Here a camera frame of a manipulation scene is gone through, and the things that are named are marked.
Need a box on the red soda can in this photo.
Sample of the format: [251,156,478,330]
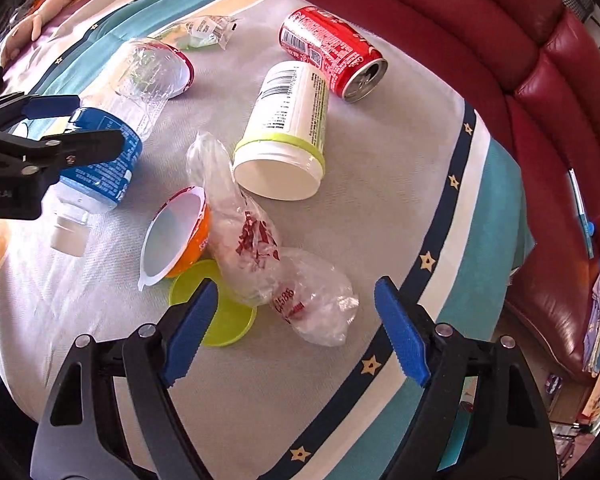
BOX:
[278,6,388,103]

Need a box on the clear green wrapper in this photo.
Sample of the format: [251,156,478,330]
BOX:
[150,15,238,51]

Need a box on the striped star tablecloth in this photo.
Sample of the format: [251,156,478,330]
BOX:
[0,0,533,479]

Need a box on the clear bottle blue label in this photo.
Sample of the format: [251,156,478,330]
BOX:
[49,94,169,258]

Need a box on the dark red leather sofa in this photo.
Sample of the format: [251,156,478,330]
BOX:
[308,0,600,384]

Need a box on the clear plastic bag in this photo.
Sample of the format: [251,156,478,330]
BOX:
[186,131,358,347]

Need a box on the white green-rimmed cup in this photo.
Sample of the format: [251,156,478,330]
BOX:
[233,61,329,202]

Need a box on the blue pen on sofa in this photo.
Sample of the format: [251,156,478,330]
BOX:
[568,168,595,259]

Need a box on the lime green plastic lid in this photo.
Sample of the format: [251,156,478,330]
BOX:
[169,259,257,348]

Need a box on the clear plastic dome lid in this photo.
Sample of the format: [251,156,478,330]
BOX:
[110,38,195,102]

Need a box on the orange yogurt cup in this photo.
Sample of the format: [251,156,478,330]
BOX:
[137,186,211,292]

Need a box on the beige plush toy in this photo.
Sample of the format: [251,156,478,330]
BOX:
[0,0,74,67]

